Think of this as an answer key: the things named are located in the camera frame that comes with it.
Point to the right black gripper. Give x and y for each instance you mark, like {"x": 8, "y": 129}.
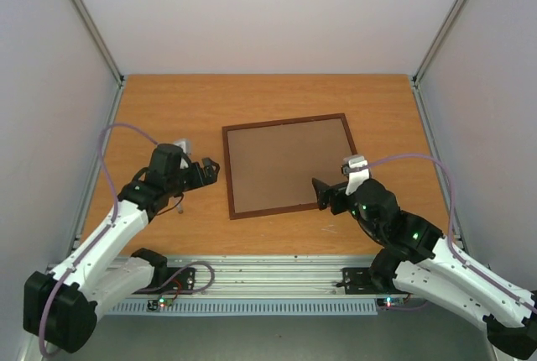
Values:
{"x": 331, "y": 197}

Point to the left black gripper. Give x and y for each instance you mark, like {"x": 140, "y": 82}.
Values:
{"x": 211, "y": 175}

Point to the brown wooden picture frame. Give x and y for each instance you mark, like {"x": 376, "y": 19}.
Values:
{"x": 269, "y": 165}

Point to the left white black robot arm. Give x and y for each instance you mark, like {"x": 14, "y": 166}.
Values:
{"x": 62, "y": 307}

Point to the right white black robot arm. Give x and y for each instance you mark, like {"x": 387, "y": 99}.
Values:
{"x": 417, "y": 258}

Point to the right small circuit board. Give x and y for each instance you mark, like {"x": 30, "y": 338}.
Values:
{"x": 392, "y": 301}

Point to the small circuit board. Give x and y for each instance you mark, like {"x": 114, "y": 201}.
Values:
{"x": 392, "y": 301}
{"x": 160, "y": 304}

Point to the left small circuit board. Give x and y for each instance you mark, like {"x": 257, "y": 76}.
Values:
{"x": 160, "y": 304}

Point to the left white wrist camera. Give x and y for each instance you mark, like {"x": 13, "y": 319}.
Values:
{"x": 185, "y": 145}

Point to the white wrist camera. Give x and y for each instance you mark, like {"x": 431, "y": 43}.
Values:
{"x": 355, "y": 169}
{"x": 185, "y": 145}

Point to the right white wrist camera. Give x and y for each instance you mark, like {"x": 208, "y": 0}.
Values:
{"x": 355, "y": 169}

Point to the aluminium rail front beam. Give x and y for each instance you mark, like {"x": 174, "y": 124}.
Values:
{"x": 264, "y": 276}

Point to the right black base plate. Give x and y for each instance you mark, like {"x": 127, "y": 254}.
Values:
{"x": 361, "y": 281}

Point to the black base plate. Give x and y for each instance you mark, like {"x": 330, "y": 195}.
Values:
{"x": 361, "y": 281}
{"x": 176, "y": 279}

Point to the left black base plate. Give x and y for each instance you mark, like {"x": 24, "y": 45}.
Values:
{"x": 176, "y": 279}

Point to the grey slotted cable duct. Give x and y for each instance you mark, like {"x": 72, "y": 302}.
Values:
{"x": 252, "y": 308}

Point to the right aluminium corner post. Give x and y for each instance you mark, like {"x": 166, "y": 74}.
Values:
{"x": 449, "y": 21}

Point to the aluminium corner post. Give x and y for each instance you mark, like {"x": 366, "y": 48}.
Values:
{"x": 90, "y": 26}
{"x": 449, "y": 21}

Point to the left aluminium corner post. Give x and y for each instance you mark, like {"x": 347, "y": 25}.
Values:
{"x": 90, "y": 26}

